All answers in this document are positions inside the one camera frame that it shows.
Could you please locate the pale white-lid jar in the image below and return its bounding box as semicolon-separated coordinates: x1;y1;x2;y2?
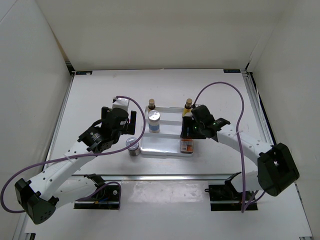
180;139;194;154

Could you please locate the yellow sauce bottle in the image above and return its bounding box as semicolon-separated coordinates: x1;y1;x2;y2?
182;98;193;118
147;98;156;112

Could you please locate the dark white-lid jar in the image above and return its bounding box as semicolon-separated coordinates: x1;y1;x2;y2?
125;137;140;157

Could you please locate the silver-lid spice jar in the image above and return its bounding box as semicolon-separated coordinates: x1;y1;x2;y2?
147;110;161;133

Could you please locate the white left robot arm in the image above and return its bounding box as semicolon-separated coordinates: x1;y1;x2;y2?
14;107;137;225

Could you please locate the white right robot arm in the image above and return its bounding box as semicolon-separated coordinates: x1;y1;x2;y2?
180;105;300;200

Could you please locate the white three-compartment tray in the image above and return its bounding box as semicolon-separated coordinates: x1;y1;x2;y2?
139;107;193;158

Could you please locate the left dark table label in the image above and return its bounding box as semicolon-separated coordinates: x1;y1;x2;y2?
75;71;93;76

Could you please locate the dark table label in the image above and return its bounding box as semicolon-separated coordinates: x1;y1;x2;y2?
223;69;241;74
75;71;93;76

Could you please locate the right dark table label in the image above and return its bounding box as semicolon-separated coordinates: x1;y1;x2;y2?
223;69;241;74

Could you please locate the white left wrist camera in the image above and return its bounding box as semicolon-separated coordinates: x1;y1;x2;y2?
111;96;130;112

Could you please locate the left aluminium frame rail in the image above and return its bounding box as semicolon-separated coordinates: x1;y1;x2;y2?
32;61;72;164

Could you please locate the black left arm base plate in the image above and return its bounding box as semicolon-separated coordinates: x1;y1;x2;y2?
73;181;122;210

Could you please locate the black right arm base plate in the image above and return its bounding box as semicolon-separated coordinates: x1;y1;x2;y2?
204;184;243;212

